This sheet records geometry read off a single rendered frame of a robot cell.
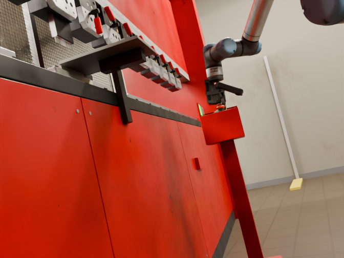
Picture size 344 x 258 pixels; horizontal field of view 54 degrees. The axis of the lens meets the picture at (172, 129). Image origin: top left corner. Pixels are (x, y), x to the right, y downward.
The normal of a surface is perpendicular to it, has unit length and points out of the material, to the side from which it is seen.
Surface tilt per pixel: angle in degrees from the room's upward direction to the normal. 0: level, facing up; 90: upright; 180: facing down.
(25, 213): 90
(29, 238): 90
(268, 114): 90
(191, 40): 90
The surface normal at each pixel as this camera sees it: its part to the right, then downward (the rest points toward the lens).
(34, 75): 0.94, -0.25
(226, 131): -0.21, -0.05
